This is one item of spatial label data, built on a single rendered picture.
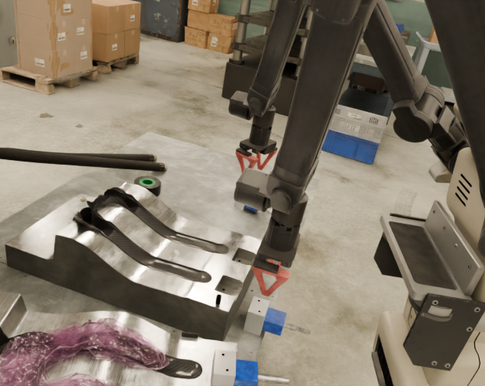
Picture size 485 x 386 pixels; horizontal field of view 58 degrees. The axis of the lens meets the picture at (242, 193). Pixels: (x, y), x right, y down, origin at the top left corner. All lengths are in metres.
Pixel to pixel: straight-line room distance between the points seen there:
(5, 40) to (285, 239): 1.02
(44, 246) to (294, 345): 1.33
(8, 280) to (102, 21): 4.54
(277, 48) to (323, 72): 0.50
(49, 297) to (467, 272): 0.79
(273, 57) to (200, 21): 6.68
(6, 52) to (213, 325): 0.99
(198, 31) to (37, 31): 3.58
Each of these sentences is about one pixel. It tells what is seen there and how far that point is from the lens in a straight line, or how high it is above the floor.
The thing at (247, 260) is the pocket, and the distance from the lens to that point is 1.02.
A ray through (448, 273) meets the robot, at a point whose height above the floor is 1.04.
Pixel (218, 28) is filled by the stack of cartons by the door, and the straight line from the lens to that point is 7.56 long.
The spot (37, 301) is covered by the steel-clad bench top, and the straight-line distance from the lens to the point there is 0.99.
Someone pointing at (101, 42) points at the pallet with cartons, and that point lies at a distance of 5.44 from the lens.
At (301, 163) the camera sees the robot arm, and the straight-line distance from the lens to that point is 0.64.
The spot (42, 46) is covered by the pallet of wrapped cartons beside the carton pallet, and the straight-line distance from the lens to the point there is 4.69.
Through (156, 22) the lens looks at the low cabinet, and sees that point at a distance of 7.96.
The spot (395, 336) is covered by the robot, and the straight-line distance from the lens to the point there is 1.06.
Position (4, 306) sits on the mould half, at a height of 0.91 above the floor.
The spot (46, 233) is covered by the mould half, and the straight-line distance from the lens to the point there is 1.07.
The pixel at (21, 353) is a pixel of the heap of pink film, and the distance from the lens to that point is 0.78.
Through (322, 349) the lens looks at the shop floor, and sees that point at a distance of 2.10.
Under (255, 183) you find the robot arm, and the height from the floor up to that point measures 1.13.
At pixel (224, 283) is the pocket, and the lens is 0.93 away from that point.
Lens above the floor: 1.47
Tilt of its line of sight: 28 degrees down
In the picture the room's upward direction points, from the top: 11 degrees clockwise
